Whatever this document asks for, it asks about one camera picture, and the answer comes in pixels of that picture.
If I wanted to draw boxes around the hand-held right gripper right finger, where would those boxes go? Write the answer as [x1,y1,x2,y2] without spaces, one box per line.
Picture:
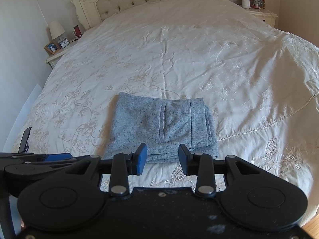
[178,144,263,198]

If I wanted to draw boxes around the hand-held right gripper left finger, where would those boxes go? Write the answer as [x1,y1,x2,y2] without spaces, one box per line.
[65,143,148,198]

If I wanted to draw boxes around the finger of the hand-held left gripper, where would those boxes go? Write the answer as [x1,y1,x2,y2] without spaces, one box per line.
[0,126,35,158]
[24,153,91,166]

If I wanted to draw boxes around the grey speckled pants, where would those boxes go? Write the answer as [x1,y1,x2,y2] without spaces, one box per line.
[102,92,219,164]

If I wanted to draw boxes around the cream bedside table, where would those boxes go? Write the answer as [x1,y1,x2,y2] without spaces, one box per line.
[45,39,78,69]
[249,7,279,28]

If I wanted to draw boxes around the cream embroidered bedspread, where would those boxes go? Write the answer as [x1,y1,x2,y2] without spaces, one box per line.
[15,0,319,227]

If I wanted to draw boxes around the white shade table lamp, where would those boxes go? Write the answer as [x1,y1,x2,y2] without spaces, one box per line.
[48,21,66,43]

